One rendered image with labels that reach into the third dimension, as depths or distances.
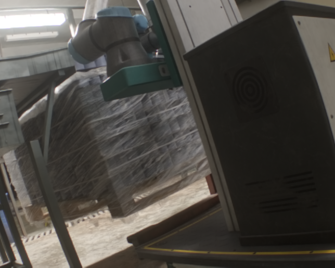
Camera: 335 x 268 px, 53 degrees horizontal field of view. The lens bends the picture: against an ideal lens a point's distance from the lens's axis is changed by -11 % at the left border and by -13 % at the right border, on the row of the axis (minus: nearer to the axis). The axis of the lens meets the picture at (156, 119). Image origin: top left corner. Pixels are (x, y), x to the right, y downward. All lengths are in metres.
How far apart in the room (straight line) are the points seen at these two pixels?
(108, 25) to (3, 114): 0.56
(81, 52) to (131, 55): 0.22
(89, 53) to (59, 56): 0.35
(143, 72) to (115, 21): 0.19
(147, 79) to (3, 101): 0.63
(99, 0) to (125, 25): 0.26
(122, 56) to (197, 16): 0.28
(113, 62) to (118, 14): 0.16
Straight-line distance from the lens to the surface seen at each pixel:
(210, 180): 3.22
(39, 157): 1.49
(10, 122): 1.46
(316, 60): 0.77
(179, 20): 1.13
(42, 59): 1.57
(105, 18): 1.18
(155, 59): 1.73
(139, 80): 1.09
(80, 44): 1.26
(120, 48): 1.14
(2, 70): 1.50
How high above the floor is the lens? 0.64
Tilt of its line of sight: 4 degrees up
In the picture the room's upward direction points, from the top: 18 degrees counter-clockwise
